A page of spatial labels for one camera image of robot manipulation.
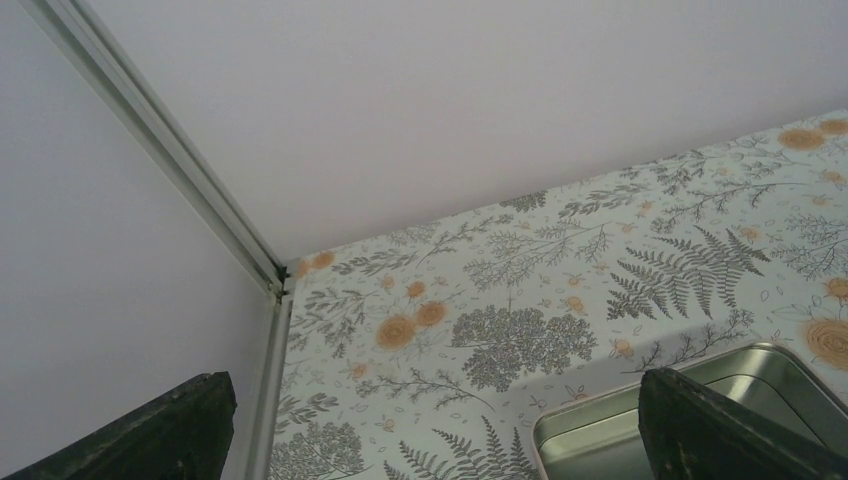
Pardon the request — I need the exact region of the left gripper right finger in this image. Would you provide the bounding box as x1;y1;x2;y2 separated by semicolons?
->
638;368;847;479

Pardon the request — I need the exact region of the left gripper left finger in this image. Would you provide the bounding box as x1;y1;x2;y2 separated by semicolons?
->
7;371;237;479

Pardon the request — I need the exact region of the floral table mat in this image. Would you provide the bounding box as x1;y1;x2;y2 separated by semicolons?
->
266;109;847;479

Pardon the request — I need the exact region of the aluminium corner frame post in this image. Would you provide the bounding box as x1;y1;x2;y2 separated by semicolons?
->
20;1;291;479

